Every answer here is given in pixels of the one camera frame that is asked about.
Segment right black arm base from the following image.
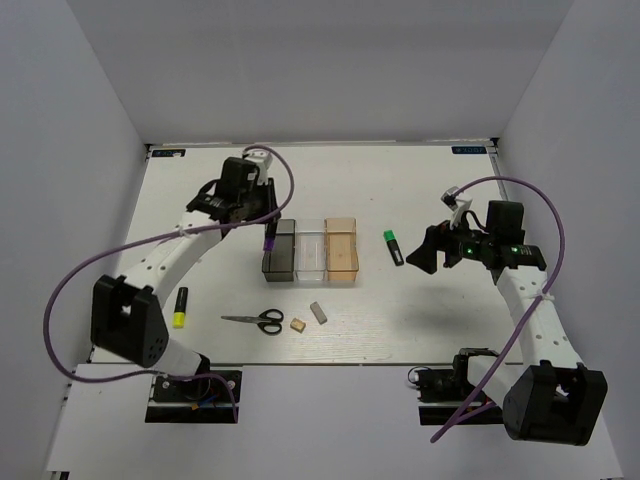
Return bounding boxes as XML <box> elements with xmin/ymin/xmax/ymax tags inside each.
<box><xmin>407</xmin><ymin>366</ymin><xmax>503</xmax><ymax>426</ymax></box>

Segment grey transparent container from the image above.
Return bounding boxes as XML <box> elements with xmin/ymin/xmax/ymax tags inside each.
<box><xmin>262</xmin><ymin>219</ymin><xmax>296</xmax><ymax>283</ymax></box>

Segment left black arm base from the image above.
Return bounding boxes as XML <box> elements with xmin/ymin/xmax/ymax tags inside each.
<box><xmin>145</xmin><ymin>369</ymin><xmax>243</xmax><ymax>424</ymax></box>

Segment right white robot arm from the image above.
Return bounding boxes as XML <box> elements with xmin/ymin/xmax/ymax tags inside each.
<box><xmin>406</xmin><ymin>194</ymin><xmax>608</xmax><ymax>446</ymax></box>

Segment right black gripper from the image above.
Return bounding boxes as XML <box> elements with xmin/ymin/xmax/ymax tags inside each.
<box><xmin>406</xmin><ymin>208</ymin><xmax>494</xmax><ymax>274</ymax></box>

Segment purple highlighter marker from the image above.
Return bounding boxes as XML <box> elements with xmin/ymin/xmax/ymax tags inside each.
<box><xmin>263</xmin><ymin>222</ymin><xmax>277</xmax><ymax>252</ymax></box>

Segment green highlighter marker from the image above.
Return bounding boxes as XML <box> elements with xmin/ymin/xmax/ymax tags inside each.
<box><xmin>383</xmin><ymin>230</ymin><xmax>405</xmax><ymax>266</ymax></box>

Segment grey rectangular eraser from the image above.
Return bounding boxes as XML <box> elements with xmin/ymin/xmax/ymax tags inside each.
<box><xmin>310</xmin><ymin>302</ymin><xmax>328</xmax><ymax>325</ymax></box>

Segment left blue table label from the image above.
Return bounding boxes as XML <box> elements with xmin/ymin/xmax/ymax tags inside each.
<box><xmin>151</xmin><ymin>149</ymin><xmax>186</xmax><ymax>158</ymax></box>

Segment clear transparent container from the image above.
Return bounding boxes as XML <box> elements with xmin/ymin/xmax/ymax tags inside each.
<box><xmin>294</xmin><ymin>219</ymin><xmax>326</xmax><ymax>285</ymax></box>

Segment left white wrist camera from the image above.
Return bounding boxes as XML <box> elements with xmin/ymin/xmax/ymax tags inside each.
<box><xmin>243</xmin><ymin>148</ymin><xmax>273</xmax><ymax>185</ymax></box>

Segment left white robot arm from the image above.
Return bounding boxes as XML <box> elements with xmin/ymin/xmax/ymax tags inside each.
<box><xmin>91</xmin><ymin>150</ymin><xmax>280</xmax><ymax>399</ymax></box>

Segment black handled scissors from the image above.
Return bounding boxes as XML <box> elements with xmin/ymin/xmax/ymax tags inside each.
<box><xmin>222</xmin><ymin>308</ymin><xmax>284</xmax><ymax>336</ymax></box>

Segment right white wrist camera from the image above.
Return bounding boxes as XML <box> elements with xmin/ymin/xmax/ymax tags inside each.
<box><xmin>441</xmin><ymin>186</ymin><xmax>473</xmax><ymax>230</ymax></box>

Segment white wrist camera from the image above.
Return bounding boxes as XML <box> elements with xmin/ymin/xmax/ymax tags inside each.
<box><xmin>441</xmin><ymin>186</ymin><xmax>473</xmax><ymax>230</ymax></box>
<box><xmin>243</xmin><ymin>148</ymin><xmax>273</xmax><ymax>185</ymax></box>

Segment orange transparent container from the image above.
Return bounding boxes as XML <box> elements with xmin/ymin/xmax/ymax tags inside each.
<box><xmin>325</xmin><ymin>217</ymin><xmax>359</xmax><ymax>285</ymax></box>

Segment right blue table label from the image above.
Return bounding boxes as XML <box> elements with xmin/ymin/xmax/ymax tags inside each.
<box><xmin>451</xmin><ymin>145</ymin><xmax>487</xmax><ymax>155</ymax></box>

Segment blue table label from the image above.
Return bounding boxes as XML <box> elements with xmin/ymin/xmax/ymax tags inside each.
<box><xmin>451</xmin><ymin>145</ymin><xmax>487</xmax><ymax>155</ymax></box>
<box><xmin>151</xmin><ymin>149</ymin><xmax>186</xmax><ymax>158</ymax></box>

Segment yellow highlighter marker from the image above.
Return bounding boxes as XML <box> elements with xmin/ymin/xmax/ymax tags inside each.
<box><xmin>172</xmin><ymin>287</ymin><xmax>189</xmax><ymax>329</ymax></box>

